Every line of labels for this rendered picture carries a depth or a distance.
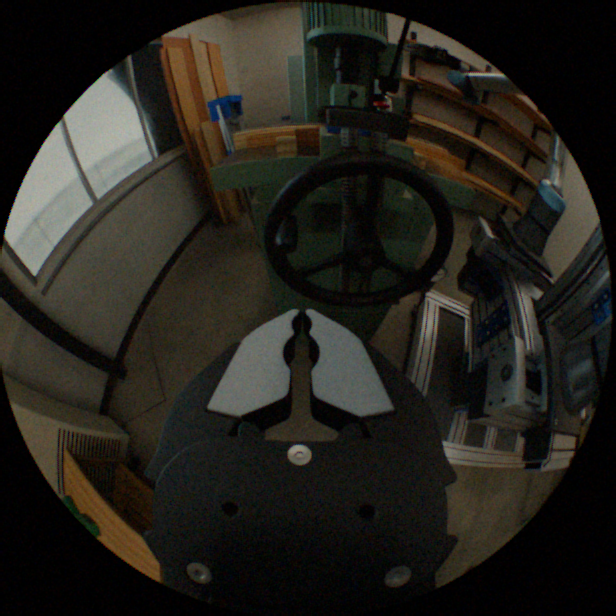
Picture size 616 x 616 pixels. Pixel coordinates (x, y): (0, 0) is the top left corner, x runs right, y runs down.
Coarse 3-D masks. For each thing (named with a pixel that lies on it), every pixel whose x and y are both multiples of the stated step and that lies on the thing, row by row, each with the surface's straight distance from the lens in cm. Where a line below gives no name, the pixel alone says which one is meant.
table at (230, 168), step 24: (216, 168) 46; (240, 168) 44; (264, 168) 43; (288, 168) 42; (432, 168) 55; (312, 192) 33; (336, 192) 33; (360, 192) 34; (408, 192) 47; (456, 192) 52
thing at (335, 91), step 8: (336, 88) 52; (344, 88) 52; (352, 88) 52; (360, 88) 53; (336, 96) 52; (344, 96) 52; (360, 96) 52; (336, 104) 52; (344, 104) 52; (352, 104) 52; (360, 104) 52
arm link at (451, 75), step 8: (448, 72) 94; (456, 72) 93; (448, 80) 94; (456, 80) 92; (464, 80) 92; (472, 80) 92; (480, 80) 92; (488, 80) 91; (496, 80) 91; (504, 80) 90; (456, 88) 97; (464, 88) 94; (472, 88) 94; (480, 88) 93; (488, 88) 92; (496, 88) 92; (504, 88) 91; (512, 88) 90
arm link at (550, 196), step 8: (544, 184) 81; (536, 192) 83; (544, 192) 80; (552, 192) 79; (536, 200) 81; (544, 200) 79; (552, 200) 79; (560, 200) 80; (528, 208) 83; (536, 208) 80; (544, 208) 79; (552, 208) 79; (560, 208) 81; (536, 216) 79; (544, 216) 79; (552, 216) 80; (560, 216) 83; (544, 224) 79; (552, 224) 81
